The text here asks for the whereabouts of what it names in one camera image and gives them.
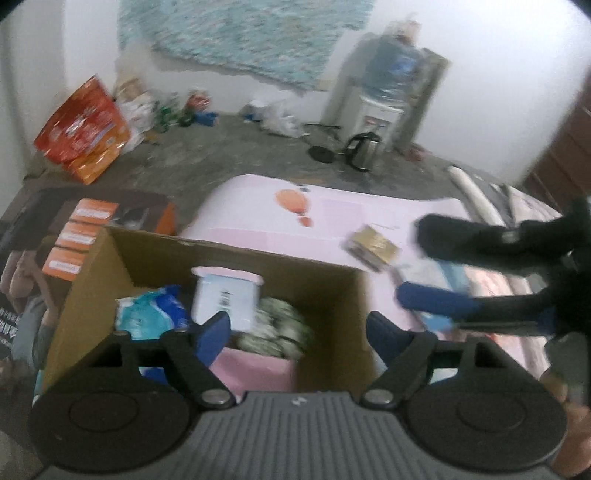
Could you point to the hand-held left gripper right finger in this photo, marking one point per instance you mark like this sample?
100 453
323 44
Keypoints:
385 337

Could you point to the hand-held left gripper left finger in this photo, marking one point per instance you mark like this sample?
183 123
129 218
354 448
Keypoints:
212 337

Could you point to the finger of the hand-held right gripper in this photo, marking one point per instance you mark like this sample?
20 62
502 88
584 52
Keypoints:
434 300
466 242

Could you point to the white plastic jar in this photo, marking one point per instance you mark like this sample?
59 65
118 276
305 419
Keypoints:
226 295

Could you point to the brown cardboard box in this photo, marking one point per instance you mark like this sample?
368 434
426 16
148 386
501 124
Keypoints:
332 323

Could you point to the pink soft packet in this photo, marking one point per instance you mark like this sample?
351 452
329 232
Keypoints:
263 371

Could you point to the green hair scrunchie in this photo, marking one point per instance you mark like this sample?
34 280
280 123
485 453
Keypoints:
277 327

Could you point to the blue tissue pack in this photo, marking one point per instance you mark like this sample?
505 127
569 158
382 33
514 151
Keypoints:
147 309

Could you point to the gold foil packet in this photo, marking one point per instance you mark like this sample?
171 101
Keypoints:
374 247

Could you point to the person's right hand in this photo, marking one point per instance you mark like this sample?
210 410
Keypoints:
579 429

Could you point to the rolled white quilt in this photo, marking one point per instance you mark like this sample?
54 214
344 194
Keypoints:
475 194

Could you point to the grey patterned blanket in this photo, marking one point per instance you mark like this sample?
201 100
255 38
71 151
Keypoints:
531 203

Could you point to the brown wooden door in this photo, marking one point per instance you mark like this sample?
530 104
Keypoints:
568 157

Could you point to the steel electric kettle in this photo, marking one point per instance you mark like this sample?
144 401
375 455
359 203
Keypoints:
364 152

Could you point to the white water dispenser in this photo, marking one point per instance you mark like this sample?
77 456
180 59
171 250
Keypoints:
376 120

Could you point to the patterned board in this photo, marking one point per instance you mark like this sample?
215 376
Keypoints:
429 92

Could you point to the black kettle base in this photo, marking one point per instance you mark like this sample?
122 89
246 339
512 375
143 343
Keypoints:
321 153

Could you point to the blue water bottle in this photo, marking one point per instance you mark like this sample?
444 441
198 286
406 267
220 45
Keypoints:
397 69

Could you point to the dark printed carton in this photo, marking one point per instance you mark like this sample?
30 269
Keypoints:
27 277

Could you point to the green glass bottle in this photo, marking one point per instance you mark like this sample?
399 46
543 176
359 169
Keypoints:
173 115

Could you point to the white crumpled plastic bag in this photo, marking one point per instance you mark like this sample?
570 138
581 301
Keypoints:
277 117

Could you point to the red white carton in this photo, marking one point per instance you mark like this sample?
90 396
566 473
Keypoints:
201 99

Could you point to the pile of snack bags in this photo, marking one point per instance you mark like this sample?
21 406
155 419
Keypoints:
136 108

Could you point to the red snack bag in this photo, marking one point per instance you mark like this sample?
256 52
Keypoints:
78 124

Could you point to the floral wall cloth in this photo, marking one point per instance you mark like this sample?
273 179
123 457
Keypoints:
240 37

